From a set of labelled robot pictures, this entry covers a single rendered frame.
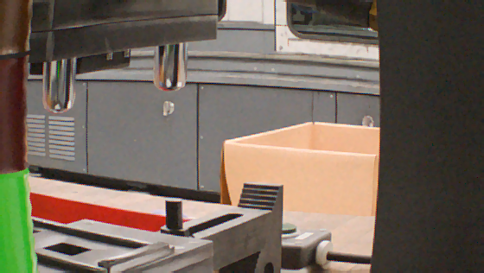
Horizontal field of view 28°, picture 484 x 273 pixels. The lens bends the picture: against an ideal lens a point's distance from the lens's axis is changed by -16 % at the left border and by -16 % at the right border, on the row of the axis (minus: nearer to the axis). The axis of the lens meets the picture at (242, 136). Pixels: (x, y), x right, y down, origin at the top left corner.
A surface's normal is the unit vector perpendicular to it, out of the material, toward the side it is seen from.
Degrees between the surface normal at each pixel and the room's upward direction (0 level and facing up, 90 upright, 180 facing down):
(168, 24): 90
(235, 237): 90
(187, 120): 90
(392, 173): 90
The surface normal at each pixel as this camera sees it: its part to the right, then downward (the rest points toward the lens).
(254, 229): 0.90, 0.07
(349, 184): -0.45, 0.07
